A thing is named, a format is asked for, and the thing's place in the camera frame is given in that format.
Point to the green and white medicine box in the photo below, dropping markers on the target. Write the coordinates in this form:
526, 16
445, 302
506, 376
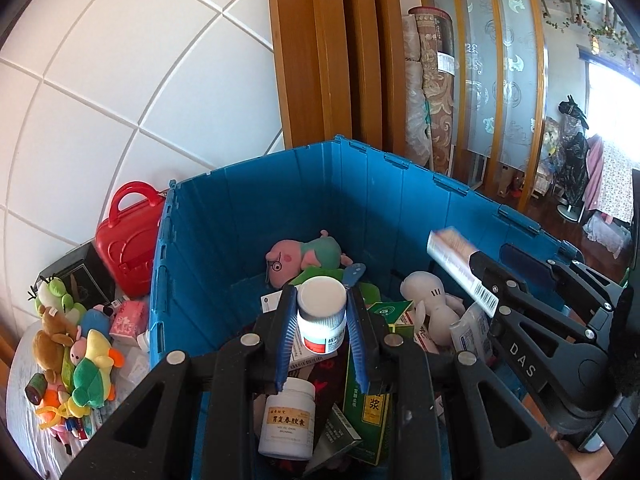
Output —
392, 312

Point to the white bottle with red label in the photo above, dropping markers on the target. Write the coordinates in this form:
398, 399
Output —
320, 330

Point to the white plush doll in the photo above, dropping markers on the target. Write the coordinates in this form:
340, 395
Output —
425, 290

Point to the brown bear plush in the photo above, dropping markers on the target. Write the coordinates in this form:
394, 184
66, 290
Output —
47, 347

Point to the frosted glass door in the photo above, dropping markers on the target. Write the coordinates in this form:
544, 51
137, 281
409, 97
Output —
510, 85

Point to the blue plush toy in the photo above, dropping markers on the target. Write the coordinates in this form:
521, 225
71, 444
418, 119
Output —
95, 322

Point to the wooden door frame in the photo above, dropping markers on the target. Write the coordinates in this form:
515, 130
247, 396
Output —
320, 60

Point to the grey medicine box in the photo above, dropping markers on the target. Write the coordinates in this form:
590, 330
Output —
335, 440

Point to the small black and white box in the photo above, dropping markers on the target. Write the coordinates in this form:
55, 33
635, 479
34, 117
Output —
112, 306

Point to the white bottle with yellow label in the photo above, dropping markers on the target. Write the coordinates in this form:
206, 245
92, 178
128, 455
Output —
144, 342

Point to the orange pig plush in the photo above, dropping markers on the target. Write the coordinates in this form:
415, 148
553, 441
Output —
52, 399

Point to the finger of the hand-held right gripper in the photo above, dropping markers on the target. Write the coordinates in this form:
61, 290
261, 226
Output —
530, 265
492, 280

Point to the white tube packet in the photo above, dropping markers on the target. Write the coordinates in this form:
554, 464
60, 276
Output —
467, 335

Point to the green pod plush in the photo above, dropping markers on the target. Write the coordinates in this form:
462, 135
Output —
66, 367

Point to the small pink pig plush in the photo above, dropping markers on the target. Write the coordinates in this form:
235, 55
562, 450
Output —
77, 352

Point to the pink pig plush with glasses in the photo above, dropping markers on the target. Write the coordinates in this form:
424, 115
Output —
290, 260

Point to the green and yellow medicine box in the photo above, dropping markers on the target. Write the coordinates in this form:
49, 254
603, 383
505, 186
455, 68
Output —
372, 425

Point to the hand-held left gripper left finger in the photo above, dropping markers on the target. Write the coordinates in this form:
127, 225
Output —
285, 340

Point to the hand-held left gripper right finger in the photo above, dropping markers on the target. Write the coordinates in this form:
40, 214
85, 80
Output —
357, 340

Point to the white medicine box with barcode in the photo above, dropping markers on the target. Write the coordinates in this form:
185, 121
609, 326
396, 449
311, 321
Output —
450, 255

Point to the red and white medicine box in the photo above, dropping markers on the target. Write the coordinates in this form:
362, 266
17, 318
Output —
427, 344

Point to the patterned rolled carpet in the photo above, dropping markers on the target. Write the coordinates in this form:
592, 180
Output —
440, 110

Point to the pink tissue box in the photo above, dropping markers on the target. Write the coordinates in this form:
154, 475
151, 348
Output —
127, 320

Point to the blue plastic crate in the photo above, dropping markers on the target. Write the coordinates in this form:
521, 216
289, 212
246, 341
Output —
240, 240

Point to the wall vine decoration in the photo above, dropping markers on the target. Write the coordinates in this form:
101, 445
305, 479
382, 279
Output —
590, 15

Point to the window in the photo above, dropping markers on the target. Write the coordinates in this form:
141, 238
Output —
612, 90

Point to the floral cloth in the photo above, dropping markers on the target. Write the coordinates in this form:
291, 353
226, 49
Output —
615, 180

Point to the plastic-wrapped rolled carpet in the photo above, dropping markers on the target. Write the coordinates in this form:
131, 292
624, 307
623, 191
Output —
412, 100

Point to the large white medicine bottle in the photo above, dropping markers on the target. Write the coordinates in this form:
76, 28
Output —
287, 425

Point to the green frog plush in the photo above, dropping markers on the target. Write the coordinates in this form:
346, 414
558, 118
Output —
55, 292

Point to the brown glass bottle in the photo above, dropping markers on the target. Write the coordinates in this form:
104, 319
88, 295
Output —
36, 388

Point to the red hard-shell suitcase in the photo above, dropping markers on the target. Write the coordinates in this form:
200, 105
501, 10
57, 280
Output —
127, 250

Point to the yellow and green duck plush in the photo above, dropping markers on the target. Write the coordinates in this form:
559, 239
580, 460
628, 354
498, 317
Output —
90, 380

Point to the dark hanging garment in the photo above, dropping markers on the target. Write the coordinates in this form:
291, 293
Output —
572, 155

